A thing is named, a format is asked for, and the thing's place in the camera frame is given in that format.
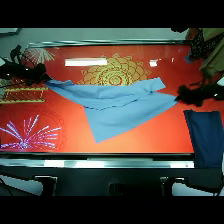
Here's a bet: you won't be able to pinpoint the light blue shirt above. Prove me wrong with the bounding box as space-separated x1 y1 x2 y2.
44 76 180 145

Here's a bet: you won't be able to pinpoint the dark garment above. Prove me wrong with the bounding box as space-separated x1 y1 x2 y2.
184 28 215 64

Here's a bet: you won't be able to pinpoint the blue jeans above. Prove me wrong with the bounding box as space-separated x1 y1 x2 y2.
183 109 224 170

